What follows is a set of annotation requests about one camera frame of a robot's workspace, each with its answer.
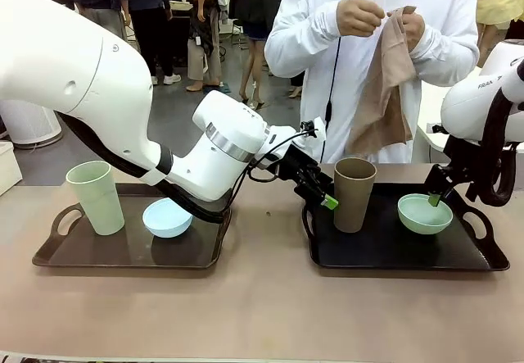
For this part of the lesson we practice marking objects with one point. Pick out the person's right forearm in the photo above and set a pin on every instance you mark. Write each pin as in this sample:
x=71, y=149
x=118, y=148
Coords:
x=299, y=47

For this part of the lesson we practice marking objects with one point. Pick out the beige cloth mat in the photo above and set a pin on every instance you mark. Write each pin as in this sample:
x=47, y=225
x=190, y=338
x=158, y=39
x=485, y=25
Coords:
x=389, y=92

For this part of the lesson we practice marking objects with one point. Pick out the black plastic tray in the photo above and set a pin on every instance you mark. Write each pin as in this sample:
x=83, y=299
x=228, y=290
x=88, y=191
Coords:
x=389, y=252

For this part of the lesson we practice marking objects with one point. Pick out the person in white jacket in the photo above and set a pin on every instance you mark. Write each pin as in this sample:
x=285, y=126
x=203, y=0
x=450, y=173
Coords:
x=315, y=84

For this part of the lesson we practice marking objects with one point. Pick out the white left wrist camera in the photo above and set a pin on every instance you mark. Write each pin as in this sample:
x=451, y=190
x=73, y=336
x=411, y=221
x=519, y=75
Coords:
x=315, y=131

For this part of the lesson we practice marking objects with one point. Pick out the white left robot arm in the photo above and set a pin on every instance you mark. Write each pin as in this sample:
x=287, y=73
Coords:
x=61, y=51

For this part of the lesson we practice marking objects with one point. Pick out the brown plastic cup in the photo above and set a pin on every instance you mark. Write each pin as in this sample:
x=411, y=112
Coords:
x=354, y=203

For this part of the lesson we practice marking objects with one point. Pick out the white air purifier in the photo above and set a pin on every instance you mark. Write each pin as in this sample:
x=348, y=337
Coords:
x=28, y=121

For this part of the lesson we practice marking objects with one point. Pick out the light blue plastic bowl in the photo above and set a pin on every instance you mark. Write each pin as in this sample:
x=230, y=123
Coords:
x=165, y=223

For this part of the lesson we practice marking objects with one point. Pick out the brown plastic tray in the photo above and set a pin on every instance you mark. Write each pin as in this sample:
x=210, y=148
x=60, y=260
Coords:
x=123, y=252

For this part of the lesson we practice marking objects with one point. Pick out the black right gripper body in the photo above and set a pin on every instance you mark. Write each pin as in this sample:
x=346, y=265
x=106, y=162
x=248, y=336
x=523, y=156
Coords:
x=444, y=178

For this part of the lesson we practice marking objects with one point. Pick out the bystander in beige trousers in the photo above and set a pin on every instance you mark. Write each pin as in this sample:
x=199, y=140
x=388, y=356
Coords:
x=202, y=51

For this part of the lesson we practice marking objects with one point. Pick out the light green plastic cup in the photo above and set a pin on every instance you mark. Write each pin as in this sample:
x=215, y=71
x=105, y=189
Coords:
x=96, y=199

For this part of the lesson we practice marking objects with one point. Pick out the person's right hand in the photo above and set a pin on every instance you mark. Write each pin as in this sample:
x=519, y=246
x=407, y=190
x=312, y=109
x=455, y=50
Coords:
x=360, y=16

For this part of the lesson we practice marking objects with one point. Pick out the white box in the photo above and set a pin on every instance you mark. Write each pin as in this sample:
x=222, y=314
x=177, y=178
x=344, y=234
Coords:
x=9, y=166

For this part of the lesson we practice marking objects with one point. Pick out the light green plastic bowl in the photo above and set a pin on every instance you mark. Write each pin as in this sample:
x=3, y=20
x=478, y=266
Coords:
x=423, y=219

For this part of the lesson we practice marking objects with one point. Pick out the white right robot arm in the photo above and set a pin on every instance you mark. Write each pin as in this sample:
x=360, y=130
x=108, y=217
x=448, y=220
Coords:
x=466, y=105

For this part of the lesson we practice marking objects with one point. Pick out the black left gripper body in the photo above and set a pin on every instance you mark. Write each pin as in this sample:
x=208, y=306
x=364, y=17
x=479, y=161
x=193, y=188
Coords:
x=305, y=170

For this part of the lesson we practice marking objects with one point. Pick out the person's left hand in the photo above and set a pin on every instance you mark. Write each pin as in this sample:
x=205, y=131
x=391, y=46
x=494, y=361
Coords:
x=414, y=29

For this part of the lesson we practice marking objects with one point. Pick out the bystander in black trousers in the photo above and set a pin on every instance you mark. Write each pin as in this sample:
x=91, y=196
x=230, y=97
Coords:
x=153, y=31

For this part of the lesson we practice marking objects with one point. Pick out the person's left forearm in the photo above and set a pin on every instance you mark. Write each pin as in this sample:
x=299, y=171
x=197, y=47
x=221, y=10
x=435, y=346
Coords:
x=450, y=55

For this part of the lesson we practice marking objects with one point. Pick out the bystander with bare legs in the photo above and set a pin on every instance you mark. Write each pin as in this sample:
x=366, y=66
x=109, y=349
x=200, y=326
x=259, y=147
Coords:
x=254, y=19

